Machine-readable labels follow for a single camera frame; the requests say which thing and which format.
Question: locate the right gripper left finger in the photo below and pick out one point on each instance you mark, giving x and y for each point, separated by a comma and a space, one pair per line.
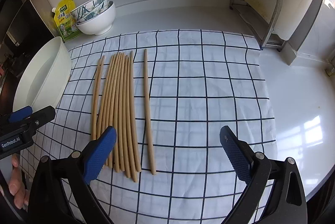
48, 202

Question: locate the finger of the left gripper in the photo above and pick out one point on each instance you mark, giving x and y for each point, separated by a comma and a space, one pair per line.
20, 114
36, 120

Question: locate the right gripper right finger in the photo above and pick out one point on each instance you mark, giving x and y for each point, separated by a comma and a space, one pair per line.
286, 202

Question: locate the wooden chopstick three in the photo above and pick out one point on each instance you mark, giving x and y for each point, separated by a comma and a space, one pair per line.
103, 106

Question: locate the wooden chopstick four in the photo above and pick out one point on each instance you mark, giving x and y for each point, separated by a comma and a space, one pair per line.
109, 94

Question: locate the wooden chopstick five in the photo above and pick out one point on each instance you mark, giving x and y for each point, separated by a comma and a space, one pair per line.
112, 106

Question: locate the wooden chopstick six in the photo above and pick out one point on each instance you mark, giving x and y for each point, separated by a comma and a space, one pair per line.
116, 113

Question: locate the wooden chopstick nine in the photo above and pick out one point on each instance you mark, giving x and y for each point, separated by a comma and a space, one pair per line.
129, 130

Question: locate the wooden chopstick eleven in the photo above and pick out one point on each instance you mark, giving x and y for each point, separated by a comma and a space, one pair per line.
151, 151

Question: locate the wooden chopstick seven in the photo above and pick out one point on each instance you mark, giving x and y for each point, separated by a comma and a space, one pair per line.
121, 152

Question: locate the wooden chopstick ten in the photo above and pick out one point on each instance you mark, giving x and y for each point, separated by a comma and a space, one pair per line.
133, 118

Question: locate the person left hand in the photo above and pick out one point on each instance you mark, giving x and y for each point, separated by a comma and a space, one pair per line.
12, 172

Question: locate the white round tray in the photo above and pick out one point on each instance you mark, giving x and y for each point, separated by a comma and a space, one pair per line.
45, 78

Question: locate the yellow seasoning pouch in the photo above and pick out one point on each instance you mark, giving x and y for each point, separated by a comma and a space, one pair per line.
64, 20

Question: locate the upper blue patterned bowl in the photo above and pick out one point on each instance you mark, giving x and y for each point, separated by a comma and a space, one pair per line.
78, 11

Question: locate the blue patterned bowl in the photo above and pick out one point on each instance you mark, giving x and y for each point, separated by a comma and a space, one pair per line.
99, 7
78, 11

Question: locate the large white bowl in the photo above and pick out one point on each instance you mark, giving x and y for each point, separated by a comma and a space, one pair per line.
99, 24

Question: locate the white black grid cloth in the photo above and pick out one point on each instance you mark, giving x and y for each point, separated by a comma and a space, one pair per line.
199, 81

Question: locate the lower blue patterned bowl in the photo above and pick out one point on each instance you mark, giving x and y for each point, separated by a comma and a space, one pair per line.
99, 7

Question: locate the metal rack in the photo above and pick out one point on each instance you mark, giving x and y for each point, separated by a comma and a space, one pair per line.
262, 29

